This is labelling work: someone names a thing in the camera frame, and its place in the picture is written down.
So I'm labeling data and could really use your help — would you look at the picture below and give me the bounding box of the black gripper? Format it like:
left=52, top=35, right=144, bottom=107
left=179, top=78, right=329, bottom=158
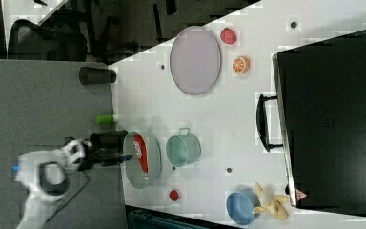
left=80, top=147, right=132, bottom=171

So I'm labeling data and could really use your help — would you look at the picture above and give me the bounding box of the blue bowl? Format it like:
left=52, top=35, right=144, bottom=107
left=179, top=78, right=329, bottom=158
left=226, top=190, right=258, bottom=226

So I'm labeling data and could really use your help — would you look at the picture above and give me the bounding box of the black cylinder object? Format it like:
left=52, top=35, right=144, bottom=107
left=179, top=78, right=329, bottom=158
left=79, top=67, right=116, bottom=85

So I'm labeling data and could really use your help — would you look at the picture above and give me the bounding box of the small red tomato toy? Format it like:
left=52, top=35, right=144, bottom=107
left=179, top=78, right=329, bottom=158
left=169, top=190, right=179, bottom=201

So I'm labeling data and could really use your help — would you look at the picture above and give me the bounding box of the green mug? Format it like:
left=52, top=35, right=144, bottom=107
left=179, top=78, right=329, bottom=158
left=166, top=127, right=201, bottom=167

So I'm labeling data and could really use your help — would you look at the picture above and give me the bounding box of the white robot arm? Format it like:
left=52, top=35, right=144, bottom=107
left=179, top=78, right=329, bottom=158
left=13, top=138, right=132, bottom=229

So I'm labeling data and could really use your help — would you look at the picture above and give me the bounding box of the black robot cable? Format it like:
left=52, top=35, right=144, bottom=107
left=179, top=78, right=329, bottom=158
left=44, top=171, right=92, bottom=223

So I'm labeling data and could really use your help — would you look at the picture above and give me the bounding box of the green oval strainer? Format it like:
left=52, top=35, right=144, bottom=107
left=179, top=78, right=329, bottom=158
left=123, top=132, right=162, bottom=190

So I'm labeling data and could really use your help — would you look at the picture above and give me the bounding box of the black office chair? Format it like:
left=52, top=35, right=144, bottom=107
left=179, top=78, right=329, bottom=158
left=8, top=19, right=88, bottom=62

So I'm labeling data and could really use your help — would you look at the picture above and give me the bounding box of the green lime toy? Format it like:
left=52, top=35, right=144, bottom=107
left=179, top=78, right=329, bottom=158
left=95, top=114, right=118, bottom=124

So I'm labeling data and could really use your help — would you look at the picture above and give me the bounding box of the red ketchup bottle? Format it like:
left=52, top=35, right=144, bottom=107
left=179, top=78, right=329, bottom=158
left=133, top=134, right=149, bottom=179

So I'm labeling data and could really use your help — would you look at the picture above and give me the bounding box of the black toaster oven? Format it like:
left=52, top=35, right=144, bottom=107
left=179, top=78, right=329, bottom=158
left=272, top=30, right=366, bottom=217

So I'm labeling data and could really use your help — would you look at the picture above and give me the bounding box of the peeled banana toy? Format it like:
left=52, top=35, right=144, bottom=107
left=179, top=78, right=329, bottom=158
left=253, top=183, right=289, bottom=220

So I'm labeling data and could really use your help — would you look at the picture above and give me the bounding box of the lilac round plate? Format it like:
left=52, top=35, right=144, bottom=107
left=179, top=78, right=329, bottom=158
left=170, top=26, right=221, bottom=95

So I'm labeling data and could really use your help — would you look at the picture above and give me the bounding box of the orange slice toy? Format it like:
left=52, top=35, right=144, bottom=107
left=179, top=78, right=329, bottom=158
left=233, top=56, right=251, bottom=73

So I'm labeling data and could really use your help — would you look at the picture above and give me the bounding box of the red strawberry toy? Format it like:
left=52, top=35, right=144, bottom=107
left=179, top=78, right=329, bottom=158
left=220, top=28, right=237, bottom=45

